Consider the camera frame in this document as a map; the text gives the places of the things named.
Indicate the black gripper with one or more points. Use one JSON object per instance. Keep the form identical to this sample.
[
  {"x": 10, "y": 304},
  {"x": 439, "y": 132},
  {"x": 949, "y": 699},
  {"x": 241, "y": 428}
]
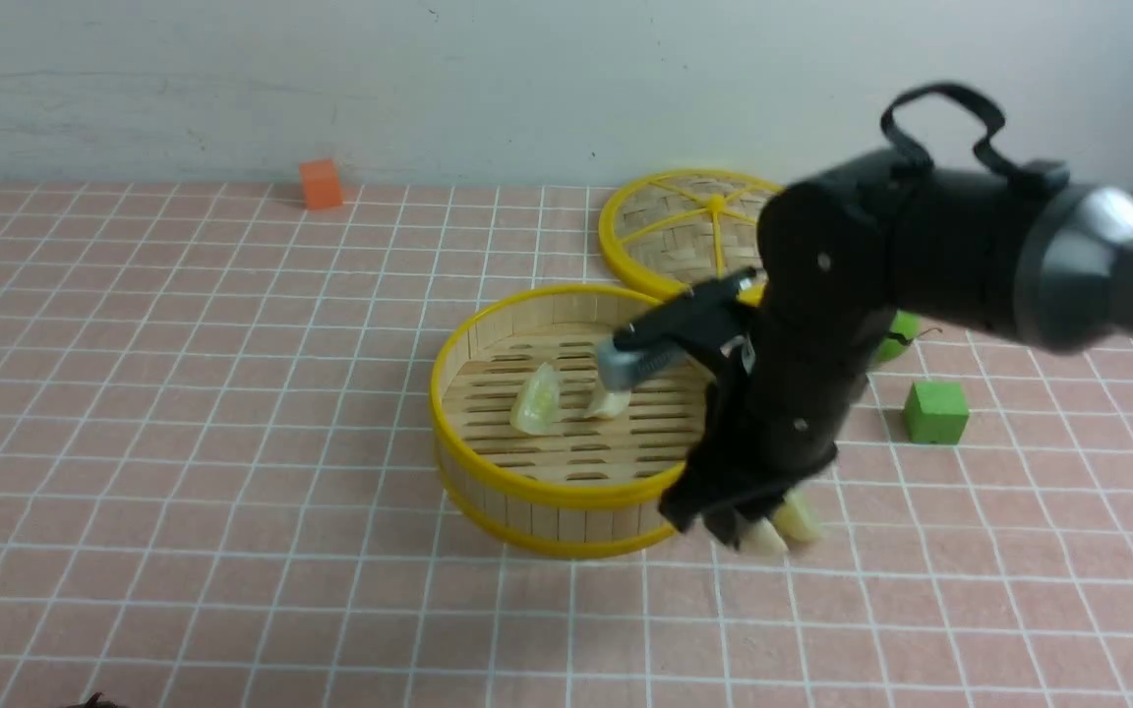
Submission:
[{"x": 774, "y": 416}]

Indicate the pale dumpling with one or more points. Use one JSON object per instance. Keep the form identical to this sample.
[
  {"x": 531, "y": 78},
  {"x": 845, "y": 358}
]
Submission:
[
  {"x": 537, "y": 403},
  {"x": 810, "y": 530},
  {"x": 760, "y": 540},
  {"x": 606, "y": 404}
]

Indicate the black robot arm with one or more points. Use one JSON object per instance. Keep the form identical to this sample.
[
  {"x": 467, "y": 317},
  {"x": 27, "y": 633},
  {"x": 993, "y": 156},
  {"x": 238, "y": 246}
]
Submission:
[{"x": 843, "y": 253}]

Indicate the bamboo steamer tray yellow rim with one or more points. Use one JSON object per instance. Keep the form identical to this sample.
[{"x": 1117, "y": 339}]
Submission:
[{"x": 590, "y": 489}]

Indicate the woven steamer lid yellow rim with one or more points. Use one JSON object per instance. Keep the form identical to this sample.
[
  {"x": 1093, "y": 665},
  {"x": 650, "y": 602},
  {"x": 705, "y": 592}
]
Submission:
[{"x": 666, "y": 231}]

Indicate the green foam cube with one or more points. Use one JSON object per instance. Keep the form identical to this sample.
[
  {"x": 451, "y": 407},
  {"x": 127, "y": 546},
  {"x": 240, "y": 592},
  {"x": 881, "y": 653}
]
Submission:
[{"x": 936, "y": 412}]

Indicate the green toy apple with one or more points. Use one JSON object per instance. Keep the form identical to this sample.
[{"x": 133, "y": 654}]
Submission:
[{"x": 906, "y": 329}]

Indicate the orange foam cube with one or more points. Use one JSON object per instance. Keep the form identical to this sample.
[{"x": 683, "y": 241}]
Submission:
[{"x": 321, "y": 185}]

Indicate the pink checkered tablecloth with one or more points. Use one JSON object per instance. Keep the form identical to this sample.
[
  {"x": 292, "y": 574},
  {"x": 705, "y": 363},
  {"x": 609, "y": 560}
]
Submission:
[{"x": 216, "y": 490}]

